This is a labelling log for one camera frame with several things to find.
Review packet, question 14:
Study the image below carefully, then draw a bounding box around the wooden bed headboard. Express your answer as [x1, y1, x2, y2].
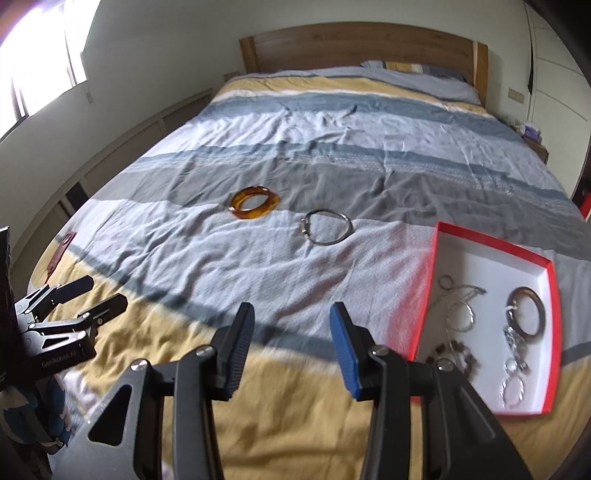
[239, 22, 489, 105]

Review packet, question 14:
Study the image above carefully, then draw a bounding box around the red jewelry box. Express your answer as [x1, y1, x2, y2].
[406, 221, 563, 419]

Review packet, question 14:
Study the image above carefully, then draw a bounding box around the nightstand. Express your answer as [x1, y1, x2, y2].
[503, 115, 550, 163]

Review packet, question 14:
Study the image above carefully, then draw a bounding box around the wide silver bangle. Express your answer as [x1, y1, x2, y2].
[445, 299, 476, 331]

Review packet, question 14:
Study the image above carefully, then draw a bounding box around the wooden bead bracelet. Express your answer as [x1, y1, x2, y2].
[424, 340, 481, 382]

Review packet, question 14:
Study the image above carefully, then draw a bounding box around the silver bead necklace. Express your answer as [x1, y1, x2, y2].
[431, 285, 488, 334]

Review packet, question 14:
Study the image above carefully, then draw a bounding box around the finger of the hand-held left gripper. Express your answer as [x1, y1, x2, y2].
[30, 294, 129, 339]
[16, 275, 95, 319]

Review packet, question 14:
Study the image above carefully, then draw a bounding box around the brown wooden bangle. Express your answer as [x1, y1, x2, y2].
[506, 285, 548, 340]

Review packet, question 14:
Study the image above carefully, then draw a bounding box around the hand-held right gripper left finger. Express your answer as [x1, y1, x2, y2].
[54, 302, 256, 480]

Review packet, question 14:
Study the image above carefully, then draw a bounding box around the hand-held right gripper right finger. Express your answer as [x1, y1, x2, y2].
[329, 302, 532, 480]

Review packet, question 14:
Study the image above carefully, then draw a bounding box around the silver chain bracelet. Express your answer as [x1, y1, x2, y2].
[502, 308, 533, 366]

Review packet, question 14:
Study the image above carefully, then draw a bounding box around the thin silver bangle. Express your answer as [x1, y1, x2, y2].
[300, 209, 354, 246]

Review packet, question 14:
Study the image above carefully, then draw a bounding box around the person's blue patterned clothing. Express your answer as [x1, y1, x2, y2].
[0, 378, 73, 456]

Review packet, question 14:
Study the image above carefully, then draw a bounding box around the amber bangle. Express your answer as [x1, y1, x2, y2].
[229, 185, 281, 220]

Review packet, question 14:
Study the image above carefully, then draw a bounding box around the silver beaded bracelet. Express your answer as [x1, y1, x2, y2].
[501, 376, 527, 408]

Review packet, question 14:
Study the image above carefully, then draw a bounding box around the window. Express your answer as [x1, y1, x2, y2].
[0, 0, 103, 140]

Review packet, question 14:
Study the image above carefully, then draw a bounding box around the grey and yellow pillow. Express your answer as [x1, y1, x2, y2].
[360, 59, 481, 105]

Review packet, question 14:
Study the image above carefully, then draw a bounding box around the white wardrobe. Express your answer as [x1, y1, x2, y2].
[524, 0, 591, 200]

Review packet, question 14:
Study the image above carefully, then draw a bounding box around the phone in red case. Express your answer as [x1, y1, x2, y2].
[45, 230, 77, 284]

